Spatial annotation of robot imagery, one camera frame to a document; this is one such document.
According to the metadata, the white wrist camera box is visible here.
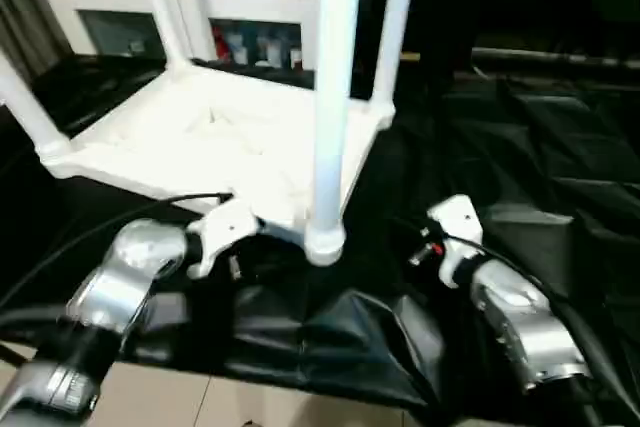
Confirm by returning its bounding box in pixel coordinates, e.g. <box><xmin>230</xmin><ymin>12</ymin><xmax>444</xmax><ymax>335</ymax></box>
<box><xmin>184</xmin><ymin>197</ymin><xmax>261</xmax><ymax>280</ymax></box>
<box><xmin>424</xmin><ymin>194</ymin><xmax>485</xmax><ymax>290</ymax></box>

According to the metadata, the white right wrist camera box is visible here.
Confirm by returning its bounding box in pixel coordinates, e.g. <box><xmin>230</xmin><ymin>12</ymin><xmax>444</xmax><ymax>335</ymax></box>
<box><xmin>424</xmin><ymin>194</ymin><xmax>485</xmax><ymax>290</ymax></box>

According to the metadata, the grey curtain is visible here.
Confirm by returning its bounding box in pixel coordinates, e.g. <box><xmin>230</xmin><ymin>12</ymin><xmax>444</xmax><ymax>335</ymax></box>
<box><xmin>0</xmin><ymin>0</ymin><xmax>73</xmax><ymax>83</ymax></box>

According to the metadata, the black table mat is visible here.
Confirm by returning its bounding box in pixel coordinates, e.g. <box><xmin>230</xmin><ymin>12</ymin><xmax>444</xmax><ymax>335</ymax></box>
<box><xmin>0</xmin><ymin>47</ymin><xmax>640</xmax><ymax>413</ymax></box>

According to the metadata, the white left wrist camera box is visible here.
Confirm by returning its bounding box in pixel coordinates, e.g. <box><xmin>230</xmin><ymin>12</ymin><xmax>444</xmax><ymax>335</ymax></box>
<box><xmin>184</xmin><ymin>197</ymin><xmax>261</xmax><ymax>280</ymax></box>

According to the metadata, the white plastic table top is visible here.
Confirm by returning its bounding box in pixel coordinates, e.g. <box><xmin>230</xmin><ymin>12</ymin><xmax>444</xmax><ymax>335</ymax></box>
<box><xmin>38</xmin><ymin>63</ymin><xmax>397</xmax><ymax>250</ymax></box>

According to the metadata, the white plastic table leg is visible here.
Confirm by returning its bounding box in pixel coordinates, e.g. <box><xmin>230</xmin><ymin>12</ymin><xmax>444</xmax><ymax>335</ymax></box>
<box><xmin>134</xmin><ymin>0</ymin><xmax>195</xmax><ymax>78</ymax></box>
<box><xmin>368</xmin><ymin>0</ymin><xmax>422</xmax><ymax>116</ymax></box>
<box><xmin>0</xmin><ymin>49</ymin><xmax>73</xmax><ymax>166</ymax></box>
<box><xmin>303</xmin><ymin>0</ymin><xmax>367</xmax><ymax>268</ymax></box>

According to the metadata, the silver metal rod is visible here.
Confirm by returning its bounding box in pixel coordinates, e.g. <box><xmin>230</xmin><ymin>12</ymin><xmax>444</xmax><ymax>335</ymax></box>
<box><xmin>470</xmin><ymin>45</ymin><xmax>640</xmax><ymax>76</ymax></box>

